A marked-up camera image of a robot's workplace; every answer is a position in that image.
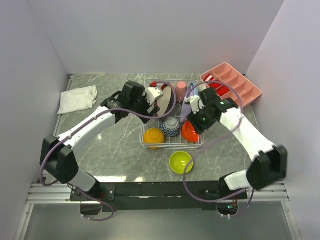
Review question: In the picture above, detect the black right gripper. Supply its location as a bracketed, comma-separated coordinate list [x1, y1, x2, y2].
[187, 104, 217, 136]

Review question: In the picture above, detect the lavender plate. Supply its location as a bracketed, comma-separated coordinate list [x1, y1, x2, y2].
[179, 87, 193, 123]

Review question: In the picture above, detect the red-orange bowl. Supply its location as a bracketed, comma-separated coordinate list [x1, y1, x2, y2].
[181, 121, 200, 143]

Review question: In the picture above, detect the dark red rimmed plate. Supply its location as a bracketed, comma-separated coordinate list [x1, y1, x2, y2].
[156, 83, 175, 117]

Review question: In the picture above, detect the red white patterned bowl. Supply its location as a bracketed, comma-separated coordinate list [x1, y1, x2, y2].
[159, 116, 181, 137]

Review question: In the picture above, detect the orange-yellow bowl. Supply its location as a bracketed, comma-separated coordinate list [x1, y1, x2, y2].
[143, 128, 165, 150]

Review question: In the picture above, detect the white wire dish rack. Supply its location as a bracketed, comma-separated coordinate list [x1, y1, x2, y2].
[139, 78, 205, 151]

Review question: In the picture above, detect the pink plastic cup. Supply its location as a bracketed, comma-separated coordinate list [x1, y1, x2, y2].
[175, 81, 187, 103]

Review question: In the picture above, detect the lime green bowl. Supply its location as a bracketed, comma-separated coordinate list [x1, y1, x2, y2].
[169, 151, 192, 175]

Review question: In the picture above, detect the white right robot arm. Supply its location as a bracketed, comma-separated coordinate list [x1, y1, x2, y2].
[185, 88, 288, 200]

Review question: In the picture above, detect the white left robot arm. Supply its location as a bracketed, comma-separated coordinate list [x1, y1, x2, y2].
[40, 81, 163, 201]

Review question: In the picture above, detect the red cloth item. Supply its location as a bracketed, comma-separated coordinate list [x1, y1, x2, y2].
[216, 86, 230, 98]
[208, 81, 225, 91]

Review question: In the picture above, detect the red white striped item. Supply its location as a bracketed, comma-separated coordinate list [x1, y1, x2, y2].
[203, 74, 213, 82]

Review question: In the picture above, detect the pink compartment organizer tray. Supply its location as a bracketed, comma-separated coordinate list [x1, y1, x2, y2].
[199, 62, 262, 108]

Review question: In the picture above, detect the white folded cloth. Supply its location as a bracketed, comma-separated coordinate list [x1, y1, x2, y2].
[57, 85, 98, 115]

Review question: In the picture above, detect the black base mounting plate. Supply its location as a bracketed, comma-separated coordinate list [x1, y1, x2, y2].
[69, 181, 248, 216]

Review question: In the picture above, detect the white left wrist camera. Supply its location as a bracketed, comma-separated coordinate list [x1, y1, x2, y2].
[144, 86, 163, 106]

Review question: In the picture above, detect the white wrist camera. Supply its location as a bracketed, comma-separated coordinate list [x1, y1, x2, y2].
[144, 86, 163, 106]
[185, 95, 204, 114]

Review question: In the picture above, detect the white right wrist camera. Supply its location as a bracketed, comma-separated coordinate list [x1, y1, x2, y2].
[185, 95, 204, 114]

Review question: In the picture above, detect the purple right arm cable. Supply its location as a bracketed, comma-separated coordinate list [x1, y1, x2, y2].
[182, 80, 256, 218]

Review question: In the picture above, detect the aluminium rail frame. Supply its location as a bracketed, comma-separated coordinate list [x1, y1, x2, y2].
[13, 73, 301, 240]

